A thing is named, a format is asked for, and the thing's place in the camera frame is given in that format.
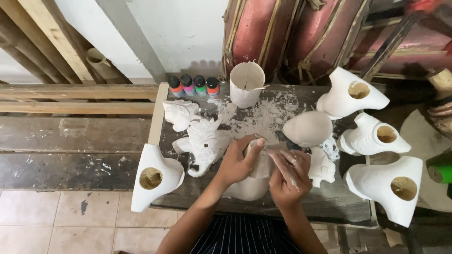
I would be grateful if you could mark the person's right hand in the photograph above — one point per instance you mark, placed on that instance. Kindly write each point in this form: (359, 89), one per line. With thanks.
(291, 183)

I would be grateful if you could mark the person's left hand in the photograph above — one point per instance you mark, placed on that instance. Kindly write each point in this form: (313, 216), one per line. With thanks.
(235, 164)

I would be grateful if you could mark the unpainted white carved figure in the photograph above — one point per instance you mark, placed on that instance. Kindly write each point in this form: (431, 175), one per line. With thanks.
(249, 188)

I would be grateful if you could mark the grey sandpaper piece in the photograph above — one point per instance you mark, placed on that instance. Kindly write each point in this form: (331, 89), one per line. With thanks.
(279, 146)

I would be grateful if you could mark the white carved elephant mask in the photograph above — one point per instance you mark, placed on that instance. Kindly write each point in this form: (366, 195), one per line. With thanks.
(206, 144)

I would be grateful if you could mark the small white carved figure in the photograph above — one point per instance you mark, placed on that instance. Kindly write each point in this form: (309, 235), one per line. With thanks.
(322, 167)

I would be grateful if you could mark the smooth oval unpainted carving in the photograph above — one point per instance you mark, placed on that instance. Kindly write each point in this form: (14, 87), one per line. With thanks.
(307, 128)

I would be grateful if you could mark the pile of white shavings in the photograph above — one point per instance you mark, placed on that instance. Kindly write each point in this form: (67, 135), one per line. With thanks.
(265, 113)

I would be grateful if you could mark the dark striped apron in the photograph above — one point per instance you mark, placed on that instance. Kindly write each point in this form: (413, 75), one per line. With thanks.
(247, 234)

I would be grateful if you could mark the white cylindrical cup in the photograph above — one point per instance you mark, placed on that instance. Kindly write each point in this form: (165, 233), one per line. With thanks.
(245, 95)

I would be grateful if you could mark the small white carved mask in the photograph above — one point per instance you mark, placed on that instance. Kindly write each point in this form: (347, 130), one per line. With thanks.
(180, 113)

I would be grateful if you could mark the orange paint bottle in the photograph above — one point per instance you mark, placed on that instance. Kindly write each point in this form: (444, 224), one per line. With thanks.
(212, 88)

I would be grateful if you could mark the thin wooden stick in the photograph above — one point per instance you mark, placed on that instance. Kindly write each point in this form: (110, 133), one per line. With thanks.
(259, 88)

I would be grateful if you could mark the white carved piece with hole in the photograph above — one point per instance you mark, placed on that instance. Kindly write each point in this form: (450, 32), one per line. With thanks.
(372, 137)
(386, 187)
(349, 93)
(155, 178)

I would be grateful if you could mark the green paint bottle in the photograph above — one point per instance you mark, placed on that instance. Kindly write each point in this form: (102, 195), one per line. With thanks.
(200, 86)

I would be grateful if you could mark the pink paint bottle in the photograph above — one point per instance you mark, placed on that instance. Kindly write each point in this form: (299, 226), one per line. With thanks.
(188, 86)

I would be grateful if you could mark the blue paint bottle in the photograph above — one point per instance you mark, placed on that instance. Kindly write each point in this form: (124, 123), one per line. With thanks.
(175, 88)

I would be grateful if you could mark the round beige board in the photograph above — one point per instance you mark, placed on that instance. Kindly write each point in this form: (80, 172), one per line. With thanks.
(425, 151)

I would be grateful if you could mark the green roll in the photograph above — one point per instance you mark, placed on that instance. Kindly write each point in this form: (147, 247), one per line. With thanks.
(439, 169)

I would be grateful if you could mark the weathered wooden bench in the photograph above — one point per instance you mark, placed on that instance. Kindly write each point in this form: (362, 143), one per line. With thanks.
(70, 141)

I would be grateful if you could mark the bamboo tube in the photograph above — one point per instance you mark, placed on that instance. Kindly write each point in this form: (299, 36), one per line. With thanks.
(100, 63)

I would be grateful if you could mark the dark wooden stick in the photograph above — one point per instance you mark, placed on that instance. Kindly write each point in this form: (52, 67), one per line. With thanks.
(390, 47)

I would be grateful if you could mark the brown carved wooden figure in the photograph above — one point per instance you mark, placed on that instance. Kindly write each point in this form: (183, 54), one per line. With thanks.
(440, 102)

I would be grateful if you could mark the light wooden planks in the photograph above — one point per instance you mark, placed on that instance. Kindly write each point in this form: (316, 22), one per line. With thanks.
(46, 38)

